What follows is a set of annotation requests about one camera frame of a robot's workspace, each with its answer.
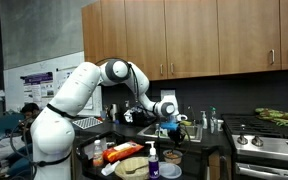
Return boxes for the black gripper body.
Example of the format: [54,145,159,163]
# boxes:
[168,129,185,146]

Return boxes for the dark stirring spoon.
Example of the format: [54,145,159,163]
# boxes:
[171,144,178,155]

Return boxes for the small bowl with orange contents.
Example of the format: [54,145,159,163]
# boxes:
[163,150,183,164]

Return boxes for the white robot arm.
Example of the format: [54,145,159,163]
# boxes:
[30,58,181,180]

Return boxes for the stainless steel sink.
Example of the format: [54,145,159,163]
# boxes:
[138,124,203,142]

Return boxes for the sink faucet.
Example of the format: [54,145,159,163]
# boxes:
[187,106,196,126]

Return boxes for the black utility cart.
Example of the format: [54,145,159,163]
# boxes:
[76,131,231,180]

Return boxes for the purple hand sanitizer pump bottle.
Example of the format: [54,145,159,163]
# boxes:
[146,141,160,180]

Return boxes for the clear soap dispenser bottle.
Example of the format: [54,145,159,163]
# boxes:
[201,111,208,129]

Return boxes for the clear plastic container lid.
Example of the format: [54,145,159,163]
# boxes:
[159,162,182,179]

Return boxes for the green cap spray bottle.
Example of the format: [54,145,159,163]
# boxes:
[210,107,218,135]

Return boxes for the black coffee machine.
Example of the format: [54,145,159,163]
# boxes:
[124,105,156,127]

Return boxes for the woven wicker basket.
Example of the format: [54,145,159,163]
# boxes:
[114,157,149,180]

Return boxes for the dark plastic fork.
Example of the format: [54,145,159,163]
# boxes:
[125,164,148,174]

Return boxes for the orange red snack bag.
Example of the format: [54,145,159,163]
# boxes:
[103,141,143,163]

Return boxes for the white crumpled napkin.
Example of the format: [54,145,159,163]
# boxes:
[101,161,119,176]

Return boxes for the orange drink bottle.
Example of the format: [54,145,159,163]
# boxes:
[93,140,104,167]

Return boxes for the stainless steel gas stove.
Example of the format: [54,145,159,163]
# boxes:
[222,114,288,180]

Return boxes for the black white checkerboard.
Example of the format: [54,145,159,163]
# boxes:
[73,117,101,130]

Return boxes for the wooden upper cabinets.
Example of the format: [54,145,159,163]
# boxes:
[82,0,288,80]

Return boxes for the green patterned oven mitt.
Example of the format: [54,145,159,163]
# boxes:
[255,108,288,126]

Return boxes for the seated person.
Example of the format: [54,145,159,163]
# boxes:
[0,102,41,178]

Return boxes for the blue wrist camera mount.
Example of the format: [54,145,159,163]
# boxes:
[160,122,178,131]

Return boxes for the white wall outlet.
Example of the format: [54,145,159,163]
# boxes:
[160,89,176,100]

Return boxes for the purple wall poster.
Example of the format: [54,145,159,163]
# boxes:
[21,72,54,109]

